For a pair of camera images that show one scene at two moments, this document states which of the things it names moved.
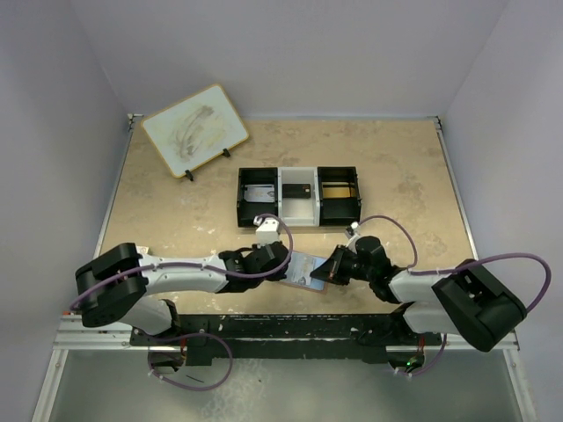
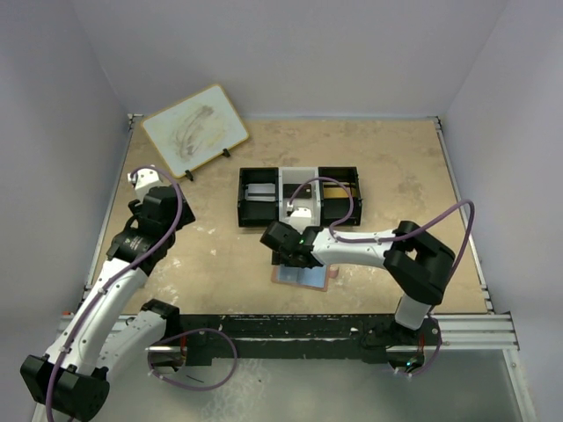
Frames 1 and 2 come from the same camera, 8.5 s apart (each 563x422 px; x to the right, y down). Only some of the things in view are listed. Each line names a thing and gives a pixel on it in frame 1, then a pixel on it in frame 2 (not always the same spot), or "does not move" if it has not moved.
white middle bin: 299,212 does not move
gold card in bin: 339,192 does not move
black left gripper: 256,247 → 137,209
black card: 296,191 does not move
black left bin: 248,211 does not move
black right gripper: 332,269 → 281,258
